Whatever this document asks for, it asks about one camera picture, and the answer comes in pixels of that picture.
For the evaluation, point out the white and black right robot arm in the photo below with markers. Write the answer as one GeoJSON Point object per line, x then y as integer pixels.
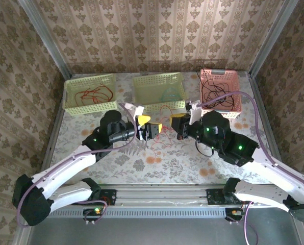
{"type": "Point", "coordinates": [277, 173]}

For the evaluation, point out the floral patterned tablecloth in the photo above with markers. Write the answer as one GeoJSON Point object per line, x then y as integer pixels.
{"type": "Point", "coordinates": [167, 168]}

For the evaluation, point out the pink perforated plastic basket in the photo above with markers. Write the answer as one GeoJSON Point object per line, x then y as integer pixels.
{"type": "Point", "coordinates": [228, 79]}

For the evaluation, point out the pale yellow perforated basket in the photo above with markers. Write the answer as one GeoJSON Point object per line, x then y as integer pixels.
{"type": "Point", "coordinates": [90, 79]}
{"type": "Point", "coordinates": [154, 86]}

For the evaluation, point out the aluminium frame post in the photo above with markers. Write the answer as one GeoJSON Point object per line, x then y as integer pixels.
{"type": "Point", "coordinates": [272, 38]}
{"type": "Point", "coordinates": [47, 38]}

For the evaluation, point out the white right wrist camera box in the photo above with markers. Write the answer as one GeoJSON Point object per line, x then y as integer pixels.
{"type": "Point", "coordinates": [195, 112]}

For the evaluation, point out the small circuit board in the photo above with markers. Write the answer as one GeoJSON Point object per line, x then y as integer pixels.
{"type": "Point", "coordinates": [233, 213]}
{"type": "Point", "coordinates": [93, 213]}

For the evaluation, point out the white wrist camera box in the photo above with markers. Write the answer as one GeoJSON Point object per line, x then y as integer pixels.
{"type": "Point", "coordinates": [195, 112]}
{"type": "Point", "coordinates": [138, 111]}

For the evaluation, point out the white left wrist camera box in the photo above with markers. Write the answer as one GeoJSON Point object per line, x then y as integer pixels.
{"type": "Point", "coordinates": [138, 111]}

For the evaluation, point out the aluminium frame side rail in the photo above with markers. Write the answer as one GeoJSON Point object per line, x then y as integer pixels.
{"type": "Point", "coordinates": [254, 84]}
{"type": "Point", "coordinates": [56, 117]}

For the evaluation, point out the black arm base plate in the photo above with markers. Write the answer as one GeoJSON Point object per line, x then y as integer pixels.
{"type": "Point", "coordinates": [215, 196]}
{"type": "Point", "coordinates": [108, 197]}

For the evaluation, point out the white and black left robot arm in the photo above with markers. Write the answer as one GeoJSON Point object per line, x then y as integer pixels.
{"type": "Point", "coordinates": [65, 166]}

